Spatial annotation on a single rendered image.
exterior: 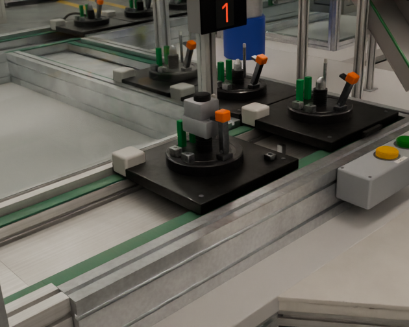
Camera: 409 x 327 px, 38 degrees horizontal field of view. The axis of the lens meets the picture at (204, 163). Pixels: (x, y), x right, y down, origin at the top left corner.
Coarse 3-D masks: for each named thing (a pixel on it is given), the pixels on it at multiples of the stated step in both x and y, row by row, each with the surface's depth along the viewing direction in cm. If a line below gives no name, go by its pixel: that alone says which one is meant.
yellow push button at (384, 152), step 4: (380, 148) 107; (384, 148) 107; (388, 148) 107; (392, 148) 107; (376, 152) 107; (380, 152) 106; (384, 152) 106; (388, 152) 105; (392, 152) 105; (396, 152) 106; (380, 156) 106; (384, 156) 105; (388, 156) 105; (392, 156) 105; (396, 156) 106
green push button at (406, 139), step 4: (400, 136) 112; (404, 136) 112; (408, 136) 112; (396, 140) 111; (400, 140) 111; (404, 140) 110; (408, 140) 110; (400, 144) 110; (404, 144) 110; (408, 144) 109
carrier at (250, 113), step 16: (304, 80) 128; (320, 80) 123; (304, 96) 129; (320, 96) 124; (256, 112) 124; (272, 112) 128; (288, 112) 125; (304, 112) 122; (320, 112) 122; (336, 112) 121; (352, 112) 124; (368, 112) 126; (384, 112) 126; (272, 128) 122; (288, 128) 119; (304, 128) 119; (320, 128) 118; (336, 128) 118; (352, 128) 118; (320, 144) 114; (336, 144) 113
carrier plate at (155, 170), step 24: (168, 144) 114; (240, 144) 112; (144, 168) 104; (168, 168) 103; (240, 168) 102; (264, 168) 102; (288, 168) 104; (168, 192) 96; (192, 192) 94; (216, 192) 94; (240, 192) 96
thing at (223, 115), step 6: (216, 114) 98; (222, 114) 97; (228, 114) 98; (216, 120) 99; (222, 120) 98; (228, 120) 98; (222, 126) 98; (228, 126) 99; (222, 132) 99; (228, 132) 100; (222, 138) 99; (228, 138) 100; (222, 144) 100; (228, 144) 100; (222, 150) 100; (228, 150) 101
